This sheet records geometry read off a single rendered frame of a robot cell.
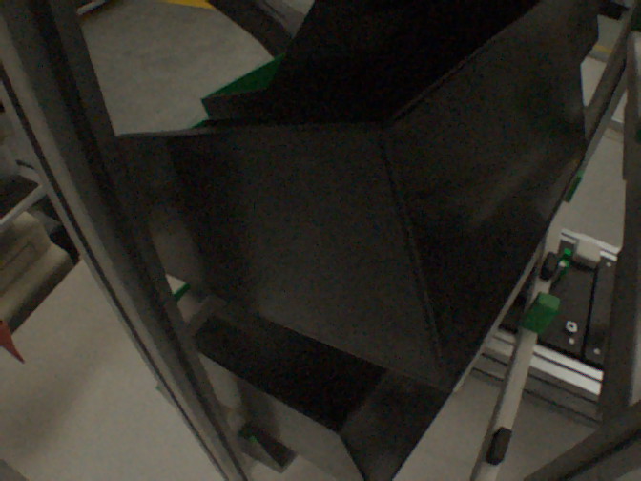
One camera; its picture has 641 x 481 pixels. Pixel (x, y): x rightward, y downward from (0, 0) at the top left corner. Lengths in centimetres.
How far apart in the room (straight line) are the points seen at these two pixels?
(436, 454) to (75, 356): 63
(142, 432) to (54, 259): 51
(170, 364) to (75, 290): 78
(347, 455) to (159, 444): 57
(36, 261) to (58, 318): 24
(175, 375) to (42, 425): 65
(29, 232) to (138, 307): 94
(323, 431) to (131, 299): 11
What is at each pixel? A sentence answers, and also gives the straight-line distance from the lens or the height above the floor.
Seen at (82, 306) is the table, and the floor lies 86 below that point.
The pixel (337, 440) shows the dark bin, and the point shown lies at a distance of 23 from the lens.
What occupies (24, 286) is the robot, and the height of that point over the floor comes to 80.
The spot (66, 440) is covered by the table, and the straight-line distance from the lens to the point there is 84.
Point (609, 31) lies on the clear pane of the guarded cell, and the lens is 201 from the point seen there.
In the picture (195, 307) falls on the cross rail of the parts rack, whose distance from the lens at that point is 23.
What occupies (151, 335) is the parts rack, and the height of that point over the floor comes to 142.
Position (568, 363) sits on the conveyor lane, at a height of 96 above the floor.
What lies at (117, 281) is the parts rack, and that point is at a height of 145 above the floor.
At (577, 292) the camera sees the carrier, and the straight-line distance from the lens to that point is 87.
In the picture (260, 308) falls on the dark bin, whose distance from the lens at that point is 17.
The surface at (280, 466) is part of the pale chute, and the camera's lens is 40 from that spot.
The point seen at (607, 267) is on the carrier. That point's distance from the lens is 94.
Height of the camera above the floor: 158
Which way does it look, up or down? 49 degrees down
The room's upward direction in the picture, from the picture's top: 2 degrees clockwise
